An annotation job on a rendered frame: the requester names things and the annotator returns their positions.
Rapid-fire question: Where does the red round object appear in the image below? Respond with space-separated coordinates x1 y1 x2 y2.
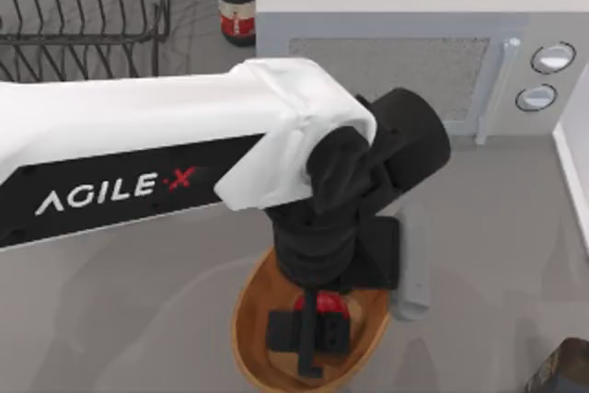
294 291 352 318

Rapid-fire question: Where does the pale grey rounded box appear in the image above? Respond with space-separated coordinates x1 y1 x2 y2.
389 202 433 323

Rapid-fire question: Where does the wooden bowl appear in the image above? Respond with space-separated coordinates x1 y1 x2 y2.
229 245 395 392

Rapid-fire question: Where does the microwave door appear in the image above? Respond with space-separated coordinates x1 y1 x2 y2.
256 12 503 137

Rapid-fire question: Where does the dark brown box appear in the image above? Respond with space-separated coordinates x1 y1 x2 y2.
523 336 589 393

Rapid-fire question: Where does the microwave knob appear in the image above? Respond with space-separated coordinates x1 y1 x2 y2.
514 83 560 113
529 41 578 75

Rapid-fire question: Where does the dark bottle with red label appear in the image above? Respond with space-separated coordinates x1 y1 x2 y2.
215 0 258 49

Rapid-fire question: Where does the microwave door handle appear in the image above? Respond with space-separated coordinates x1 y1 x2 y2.
475 37 525 146

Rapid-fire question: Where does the black wire rack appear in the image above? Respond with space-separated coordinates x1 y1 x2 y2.
0 0 177 82

